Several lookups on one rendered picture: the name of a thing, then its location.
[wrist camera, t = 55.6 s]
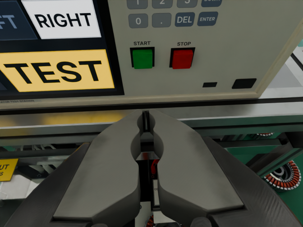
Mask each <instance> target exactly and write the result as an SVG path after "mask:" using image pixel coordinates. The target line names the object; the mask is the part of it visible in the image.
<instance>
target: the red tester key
mask: <svg viewBox="0 0 303 227"><path fill-rule="evenodd" d="M192 58H193V51H192V50H174V51H173V59H172V68H173V69H188V68H190V67H191V62H192Z"/></svg>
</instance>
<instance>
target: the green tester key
mask: <svg viewBox="0 0 303 227"><path fill-rule="evenodd" d="M133 64H134V69H146V68H152V50H133Z"/></svg>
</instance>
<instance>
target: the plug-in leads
mask: <svg viewBox="0 0 303 227"><path fill-rule="evenodd" d="M158 162H159V159H155V160H154V161H153V163H152V165H151V173H152V175H154V174H156V169H155V166H153V165H154V163H155V164H156V165H157V164H158Z"/></svg>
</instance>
